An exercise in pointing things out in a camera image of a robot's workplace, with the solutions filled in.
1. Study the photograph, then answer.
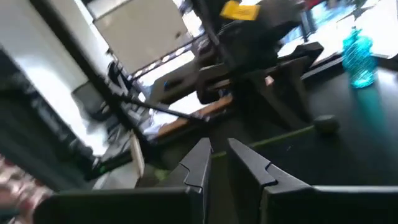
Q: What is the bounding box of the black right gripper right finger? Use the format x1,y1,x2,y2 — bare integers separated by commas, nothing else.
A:
228,138,398,224

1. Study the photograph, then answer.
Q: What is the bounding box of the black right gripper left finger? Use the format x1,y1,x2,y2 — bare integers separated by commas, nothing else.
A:
34,138,213,224

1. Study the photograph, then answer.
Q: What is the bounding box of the blue glass vase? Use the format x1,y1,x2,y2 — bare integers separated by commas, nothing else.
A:
341,26,379,90

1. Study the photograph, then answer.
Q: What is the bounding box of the black diagonal table strut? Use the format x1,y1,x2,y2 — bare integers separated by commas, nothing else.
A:
107,91,208,124

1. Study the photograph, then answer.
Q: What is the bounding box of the person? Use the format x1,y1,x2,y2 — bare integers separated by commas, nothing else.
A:
0,155,55,224

